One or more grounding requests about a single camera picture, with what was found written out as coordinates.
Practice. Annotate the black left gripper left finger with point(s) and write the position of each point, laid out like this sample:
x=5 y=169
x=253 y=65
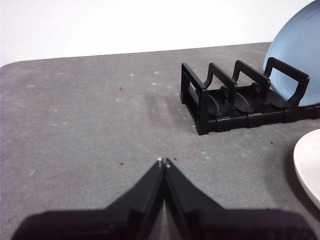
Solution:
x=120 y=222

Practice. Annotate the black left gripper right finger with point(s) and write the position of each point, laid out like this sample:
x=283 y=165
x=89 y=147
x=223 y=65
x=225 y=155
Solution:
x=212 y=222

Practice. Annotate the pale yellow cream plate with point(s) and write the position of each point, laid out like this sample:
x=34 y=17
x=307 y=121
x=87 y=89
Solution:
x=310 y=162

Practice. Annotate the black plate rack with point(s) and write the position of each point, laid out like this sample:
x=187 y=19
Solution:
x=225 y=122

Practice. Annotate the blue plate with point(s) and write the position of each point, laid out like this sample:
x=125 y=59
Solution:
x=295 y=45

